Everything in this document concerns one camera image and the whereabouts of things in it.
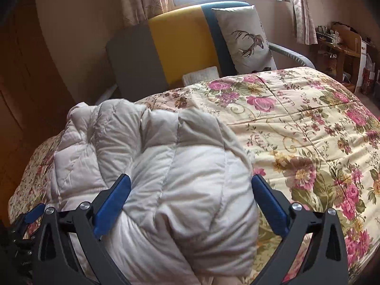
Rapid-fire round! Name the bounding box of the grey curved bed rail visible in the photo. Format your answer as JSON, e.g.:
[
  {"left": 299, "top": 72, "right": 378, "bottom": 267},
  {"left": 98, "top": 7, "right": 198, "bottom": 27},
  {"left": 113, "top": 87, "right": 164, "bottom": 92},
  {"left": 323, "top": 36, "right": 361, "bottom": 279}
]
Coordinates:
[{"left": 268, "top": 42, "right": 315, "bottom": 69}]

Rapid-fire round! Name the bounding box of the white knitted cloth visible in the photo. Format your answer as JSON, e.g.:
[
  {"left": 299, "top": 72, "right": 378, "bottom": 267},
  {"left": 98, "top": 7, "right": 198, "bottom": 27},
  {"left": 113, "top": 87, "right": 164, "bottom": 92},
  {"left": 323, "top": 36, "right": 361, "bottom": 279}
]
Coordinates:
[{"left": 182, "top": 66, "right": 220, "bottom": 86}]

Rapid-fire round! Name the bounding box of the orange wooden wardrobe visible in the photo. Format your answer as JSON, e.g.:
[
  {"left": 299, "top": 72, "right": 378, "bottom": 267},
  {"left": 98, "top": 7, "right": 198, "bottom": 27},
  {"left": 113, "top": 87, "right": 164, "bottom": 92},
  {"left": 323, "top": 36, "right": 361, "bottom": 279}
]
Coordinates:
[{"left": 1, "top": 0, "right": 74, "bottom": 224}]

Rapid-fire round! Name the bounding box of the floral quilted bedspread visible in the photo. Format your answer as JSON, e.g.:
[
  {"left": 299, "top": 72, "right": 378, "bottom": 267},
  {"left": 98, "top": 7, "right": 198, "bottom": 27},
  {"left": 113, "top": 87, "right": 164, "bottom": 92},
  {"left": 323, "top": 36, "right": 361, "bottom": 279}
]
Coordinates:
[{"left": 1, "top": 67, "right": 379, "bottom": 284}]

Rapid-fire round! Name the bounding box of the white deer print pillow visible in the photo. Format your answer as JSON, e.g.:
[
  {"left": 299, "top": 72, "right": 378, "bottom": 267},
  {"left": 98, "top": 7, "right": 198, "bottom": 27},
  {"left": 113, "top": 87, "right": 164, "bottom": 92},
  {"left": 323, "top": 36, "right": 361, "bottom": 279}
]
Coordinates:
[{"left": 212, "top": 5, "right": 277, "bottom": 74}]

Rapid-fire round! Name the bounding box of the pink patterned right curtain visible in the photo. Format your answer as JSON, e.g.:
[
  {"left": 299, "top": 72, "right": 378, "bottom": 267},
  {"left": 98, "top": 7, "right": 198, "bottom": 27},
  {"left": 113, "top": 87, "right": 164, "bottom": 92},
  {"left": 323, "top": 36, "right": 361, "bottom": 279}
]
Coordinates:
[{"left": 289, "top": 0, "right": 318, "bottom": 46}]

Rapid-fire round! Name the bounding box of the cluttered wooden side shelf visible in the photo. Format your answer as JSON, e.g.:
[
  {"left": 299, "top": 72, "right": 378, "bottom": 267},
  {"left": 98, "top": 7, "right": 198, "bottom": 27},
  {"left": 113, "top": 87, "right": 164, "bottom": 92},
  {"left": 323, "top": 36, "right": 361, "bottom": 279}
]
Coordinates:
[{"left": 311, "top": 21, "right": 379, "bottom": 95}]

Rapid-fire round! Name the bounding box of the beige quilted down coat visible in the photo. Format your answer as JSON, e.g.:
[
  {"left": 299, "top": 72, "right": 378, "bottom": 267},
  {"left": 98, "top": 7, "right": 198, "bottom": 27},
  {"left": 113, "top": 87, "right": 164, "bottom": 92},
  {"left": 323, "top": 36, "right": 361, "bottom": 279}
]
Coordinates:
[{"left": 48, "top": 99, "right": 258, "bottom": 284}]

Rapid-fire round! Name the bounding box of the grey yellow teal headboard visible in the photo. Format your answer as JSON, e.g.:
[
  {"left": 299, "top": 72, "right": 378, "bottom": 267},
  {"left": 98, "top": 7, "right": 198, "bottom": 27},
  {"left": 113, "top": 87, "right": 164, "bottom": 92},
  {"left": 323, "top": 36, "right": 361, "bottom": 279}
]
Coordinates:
[{"left": 106, "top": 1, "right": 247, "bottom": 102}]

